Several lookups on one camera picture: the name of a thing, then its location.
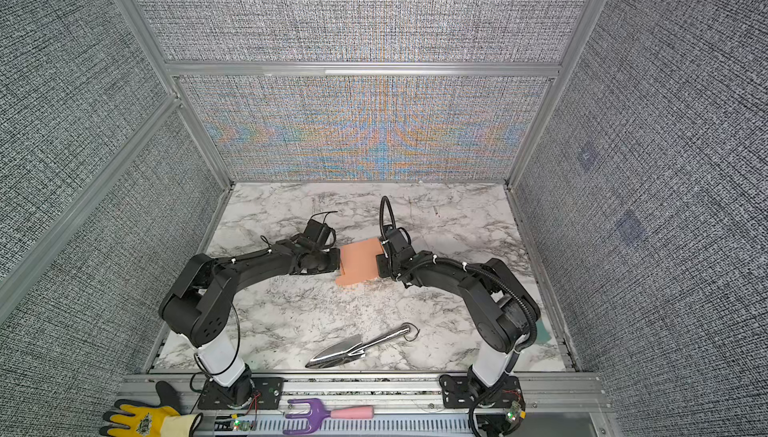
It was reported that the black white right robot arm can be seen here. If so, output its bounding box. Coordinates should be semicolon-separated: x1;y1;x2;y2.
376;196;541;389

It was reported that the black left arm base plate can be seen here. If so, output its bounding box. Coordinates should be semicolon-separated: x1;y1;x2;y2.
197;376;285;411

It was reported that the purple pink garden fork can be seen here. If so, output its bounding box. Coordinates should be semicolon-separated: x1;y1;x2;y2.
283;398;375;436

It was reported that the yellow black work glove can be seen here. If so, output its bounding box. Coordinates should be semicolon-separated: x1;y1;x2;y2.
98;381;204;437

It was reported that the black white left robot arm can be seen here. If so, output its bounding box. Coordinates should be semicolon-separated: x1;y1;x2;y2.
158;215;341;390

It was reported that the silver metal garden trowel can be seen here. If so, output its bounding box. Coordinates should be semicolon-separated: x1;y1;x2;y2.
305;322;420;370

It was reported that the green sponge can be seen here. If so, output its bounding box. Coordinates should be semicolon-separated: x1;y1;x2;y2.
535;320;551;345

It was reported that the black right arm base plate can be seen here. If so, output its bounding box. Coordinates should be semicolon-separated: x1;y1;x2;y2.
438;374;526;409

